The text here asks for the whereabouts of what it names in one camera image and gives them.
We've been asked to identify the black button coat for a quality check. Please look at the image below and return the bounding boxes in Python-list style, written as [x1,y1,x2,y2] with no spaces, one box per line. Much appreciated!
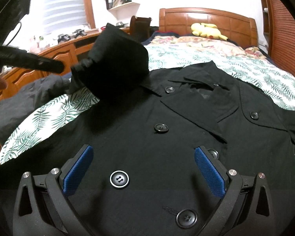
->
[0,24,295,235]

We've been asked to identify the wooden desk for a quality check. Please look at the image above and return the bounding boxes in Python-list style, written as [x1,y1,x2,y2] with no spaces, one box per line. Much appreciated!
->
[0,30,100,101]

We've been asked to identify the grey folded garment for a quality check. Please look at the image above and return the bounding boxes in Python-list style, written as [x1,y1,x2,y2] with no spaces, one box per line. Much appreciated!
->
[0,75,70,144]

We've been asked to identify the striped window blind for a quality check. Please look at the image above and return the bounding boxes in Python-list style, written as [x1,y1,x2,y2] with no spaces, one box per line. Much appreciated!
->
[29,0,88,34]

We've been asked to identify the dark wooden chair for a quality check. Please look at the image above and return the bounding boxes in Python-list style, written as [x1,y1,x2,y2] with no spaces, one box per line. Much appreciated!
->
[129,16,152,43]

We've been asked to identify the floral quilt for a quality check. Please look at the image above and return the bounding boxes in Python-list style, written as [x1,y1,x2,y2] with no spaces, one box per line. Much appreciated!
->
[151,35,267,60]

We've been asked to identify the yellow plush toy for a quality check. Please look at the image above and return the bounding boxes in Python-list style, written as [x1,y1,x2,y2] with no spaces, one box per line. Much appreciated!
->
[191,23,228,41]

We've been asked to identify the palm leaf bed sheet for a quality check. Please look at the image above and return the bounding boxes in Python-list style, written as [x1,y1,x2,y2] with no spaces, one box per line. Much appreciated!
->
[0,40,295,212]

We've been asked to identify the wooden headboard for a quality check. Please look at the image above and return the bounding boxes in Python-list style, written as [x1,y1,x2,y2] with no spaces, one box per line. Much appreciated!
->
[159,7,258,48]

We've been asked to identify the wooden louvered wardrobe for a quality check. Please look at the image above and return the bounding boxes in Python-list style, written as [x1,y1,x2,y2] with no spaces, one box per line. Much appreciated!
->
[261,0,295,77]

